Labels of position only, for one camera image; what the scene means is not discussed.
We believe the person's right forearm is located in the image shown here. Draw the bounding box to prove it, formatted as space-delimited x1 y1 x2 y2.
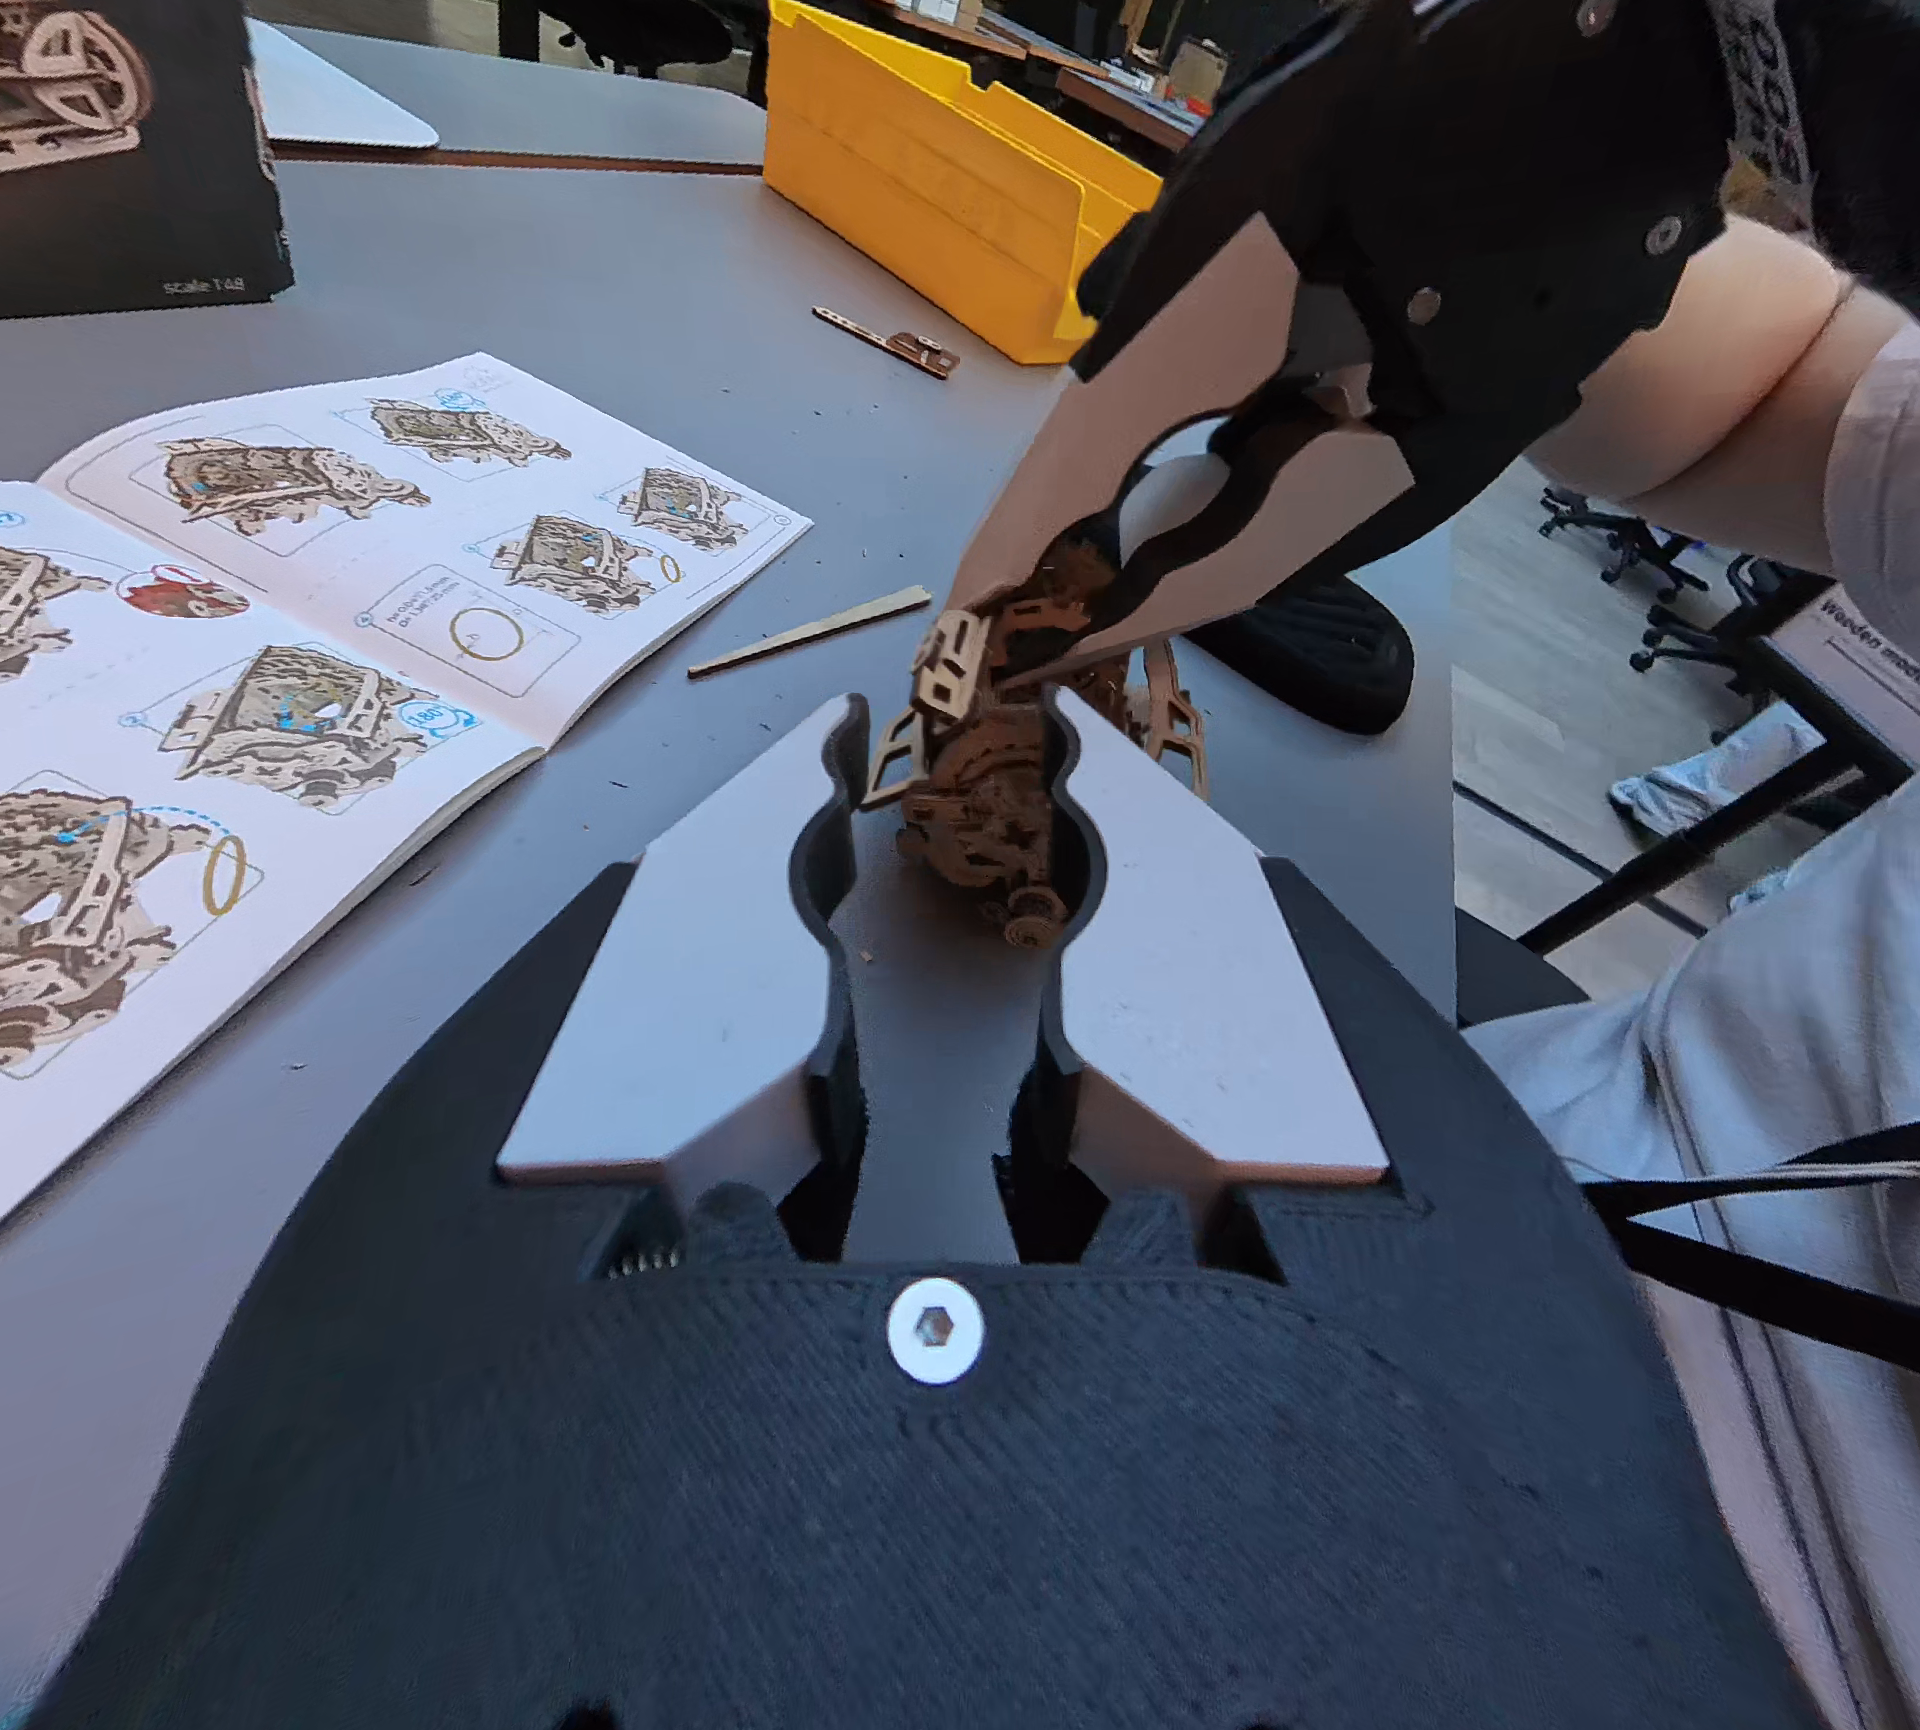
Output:
1523 213 1871 571

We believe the grey side table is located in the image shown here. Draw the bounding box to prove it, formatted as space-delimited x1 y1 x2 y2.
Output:
240 24 771 177

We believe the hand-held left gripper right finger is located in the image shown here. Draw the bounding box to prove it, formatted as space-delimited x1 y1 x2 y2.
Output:
991 687 1395 1264

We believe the black frame table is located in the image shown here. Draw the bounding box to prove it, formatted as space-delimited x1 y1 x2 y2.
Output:
1515 574 1920 961

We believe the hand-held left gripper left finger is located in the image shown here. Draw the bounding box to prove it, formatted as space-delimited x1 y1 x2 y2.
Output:
494 694 873 1264

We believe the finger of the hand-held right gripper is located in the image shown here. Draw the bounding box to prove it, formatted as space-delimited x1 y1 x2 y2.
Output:
996 417 1530 694
948 214 1308 623

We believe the pale blue cloth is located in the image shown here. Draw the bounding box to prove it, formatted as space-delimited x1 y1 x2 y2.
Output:
1613 702 1824 849

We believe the black office chair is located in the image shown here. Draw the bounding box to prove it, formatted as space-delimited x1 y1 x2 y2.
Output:
537 0 738 82
1537 484 1705 600
1634 553 1848 675

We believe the wooden slotted strip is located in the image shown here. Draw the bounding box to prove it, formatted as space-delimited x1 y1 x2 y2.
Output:
810 305 962 383

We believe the tapered wooden stick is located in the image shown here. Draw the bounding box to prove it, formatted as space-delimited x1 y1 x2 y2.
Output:
686 584 936 683

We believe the person's white shirt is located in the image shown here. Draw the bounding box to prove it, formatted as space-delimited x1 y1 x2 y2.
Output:
1462 321 1920 1730

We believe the black body strap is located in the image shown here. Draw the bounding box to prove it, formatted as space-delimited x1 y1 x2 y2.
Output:
1582 1127 1920 1373

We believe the wooden mechanical model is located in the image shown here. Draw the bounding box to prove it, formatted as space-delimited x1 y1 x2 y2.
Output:
859 536 1211 961

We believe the white printed sign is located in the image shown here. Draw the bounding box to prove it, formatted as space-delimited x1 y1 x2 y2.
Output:
1806 583 1920 698

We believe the yellow plastic bin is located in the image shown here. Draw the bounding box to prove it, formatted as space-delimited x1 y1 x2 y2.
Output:
762 0 1170 369

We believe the black textured pad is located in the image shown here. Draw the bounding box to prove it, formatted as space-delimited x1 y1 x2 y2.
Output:
1184 567 1421 739

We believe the black model kit box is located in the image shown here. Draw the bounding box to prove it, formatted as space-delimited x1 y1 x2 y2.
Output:
0 0 294 323

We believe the grey desk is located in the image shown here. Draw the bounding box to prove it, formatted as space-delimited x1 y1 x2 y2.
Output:
0 158 1465 1658

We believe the assembly instruction booklet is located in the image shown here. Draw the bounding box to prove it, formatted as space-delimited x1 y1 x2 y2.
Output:
0 353 817 1223

